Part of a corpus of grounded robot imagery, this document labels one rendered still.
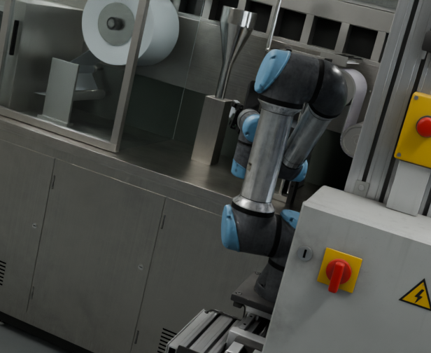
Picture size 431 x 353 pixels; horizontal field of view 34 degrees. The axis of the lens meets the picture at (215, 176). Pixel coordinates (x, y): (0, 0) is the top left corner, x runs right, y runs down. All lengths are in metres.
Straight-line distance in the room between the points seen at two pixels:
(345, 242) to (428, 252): 0.15
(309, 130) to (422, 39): 0.58
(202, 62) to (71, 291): 1.13
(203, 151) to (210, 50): 0.50
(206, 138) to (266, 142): 1.11
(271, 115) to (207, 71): 1.39
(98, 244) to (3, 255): 0.46
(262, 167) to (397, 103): 0.48
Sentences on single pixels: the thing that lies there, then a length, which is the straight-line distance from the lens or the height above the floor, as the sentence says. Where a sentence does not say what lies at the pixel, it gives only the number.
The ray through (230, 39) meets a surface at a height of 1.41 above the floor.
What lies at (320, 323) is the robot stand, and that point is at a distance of 1.38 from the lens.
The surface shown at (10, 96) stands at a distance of 3.03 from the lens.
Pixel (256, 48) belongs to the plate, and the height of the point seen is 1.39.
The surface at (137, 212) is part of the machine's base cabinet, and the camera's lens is 2.72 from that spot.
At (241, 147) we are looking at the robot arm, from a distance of 2.10.
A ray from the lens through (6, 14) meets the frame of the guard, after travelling 3.02.
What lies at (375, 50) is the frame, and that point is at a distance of 2.99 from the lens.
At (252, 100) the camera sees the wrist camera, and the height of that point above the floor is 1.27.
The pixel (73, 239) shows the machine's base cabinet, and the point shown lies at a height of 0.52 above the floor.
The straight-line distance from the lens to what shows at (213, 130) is 2.90.
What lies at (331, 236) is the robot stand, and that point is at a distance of 1.32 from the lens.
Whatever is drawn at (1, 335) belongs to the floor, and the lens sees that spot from 3.22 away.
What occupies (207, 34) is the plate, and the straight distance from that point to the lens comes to 3.19.
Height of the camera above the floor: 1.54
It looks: 13 degrees down
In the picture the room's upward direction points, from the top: 14 degrees clockwise
